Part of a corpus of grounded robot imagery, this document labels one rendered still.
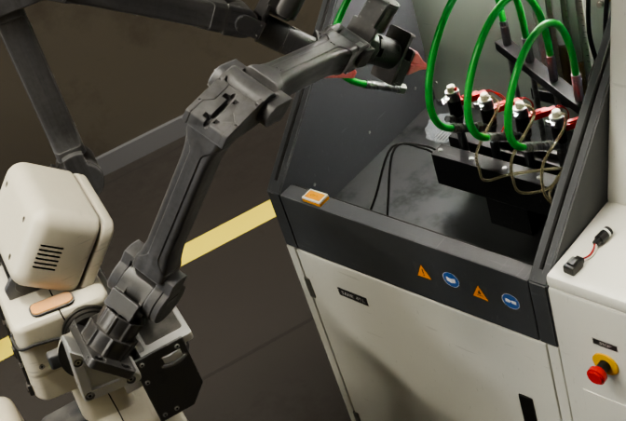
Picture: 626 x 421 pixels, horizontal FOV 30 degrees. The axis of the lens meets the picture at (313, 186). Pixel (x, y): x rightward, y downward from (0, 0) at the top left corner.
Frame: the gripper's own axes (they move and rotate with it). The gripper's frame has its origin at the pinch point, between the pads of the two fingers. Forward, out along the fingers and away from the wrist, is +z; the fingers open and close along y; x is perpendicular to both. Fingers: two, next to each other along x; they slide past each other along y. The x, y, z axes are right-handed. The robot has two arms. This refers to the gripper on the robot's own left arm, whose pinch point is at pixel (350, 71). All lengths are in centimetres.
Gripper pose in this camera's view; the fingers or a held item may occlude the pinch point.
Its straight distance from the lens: 228.4
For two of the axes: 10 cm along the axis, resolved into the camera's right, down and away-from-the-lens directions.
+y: -0.5, -4.1, 9.1
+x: -4.6, 8.2, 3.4
